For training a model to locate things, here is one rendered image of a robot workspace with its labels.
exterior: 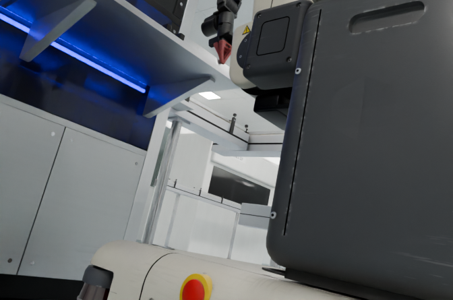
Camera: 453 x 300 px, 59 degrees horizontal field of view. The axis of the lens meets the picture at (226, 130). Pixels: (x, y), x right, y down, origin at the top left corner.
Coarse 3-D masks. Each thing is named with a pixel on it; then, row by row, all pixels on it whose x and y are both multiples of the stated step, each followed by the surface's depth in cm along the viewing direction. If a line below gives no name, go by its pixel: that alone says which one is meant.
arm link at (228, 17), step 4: (224, 12) 147; (228, 12) 147; (216, 16) 150; (220, 16) 147; (224, 16) 146; (228, 16) 146; (232, 16) 147; (216, 20) 150; (220, 20) 146; (224, 20) 145; (228, 20) 145; (232, 20) 146; (216, 24) 149; (220, 24) 146; (232, 24) 146; (216, 28) 150
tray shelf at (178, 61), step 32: (32, 0) 117; (64, 0) 113; (96, 0) 109; (64, 32) 133; (96, 32) 128; (128, 32) 124; (160, 32) 119; (128, 64) 148; (160, 64) 142; (192, 64) 136
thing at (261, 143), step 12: (252, 132) 236; (264, 132) 230; (276, 132) 225; (216, 144) 248; (252, 144) 230; (264, 144) 224; (276, 144) 219; (240, 156) 249; (252, 156) 242; (264, 156) 236; (276, 156) 229
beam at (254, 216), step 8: (248, 208) 219; (256, 208) 216; (264, 208) 212; (240, 216) 221; (248, 216) 217; (256, 216) 214; (264, 216) 210; (240, 224) 219; (248, 224) 215; (256, 224) 212; (264, 224) 209
